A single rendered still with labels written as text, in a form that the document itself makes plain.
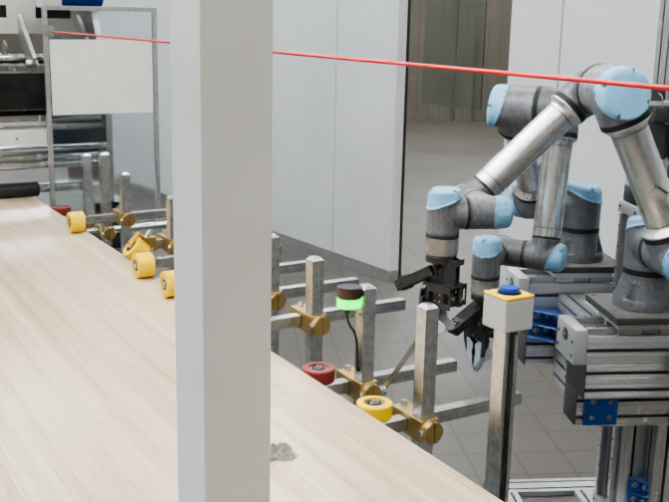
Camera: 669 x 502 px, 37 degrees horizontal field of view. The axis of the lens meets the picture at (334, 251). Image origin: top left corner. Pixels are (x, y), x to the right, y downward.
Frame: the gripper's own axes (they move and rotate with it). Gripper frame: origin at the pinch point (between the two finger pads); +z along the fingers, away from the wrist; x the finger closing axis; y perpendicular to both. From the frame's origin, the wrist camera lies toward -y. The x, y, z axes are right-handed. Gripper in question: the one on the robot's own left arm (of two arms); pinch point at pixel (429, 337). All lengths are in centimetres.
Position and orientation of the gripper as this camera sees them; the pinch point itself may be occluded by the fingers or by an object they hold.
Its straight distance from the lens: 231.7
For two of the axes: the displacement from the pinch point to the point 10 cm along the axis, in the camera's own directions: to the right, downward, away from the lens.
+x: 6.4, -1.7, 7.5
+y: 7.7, 1.6, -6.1
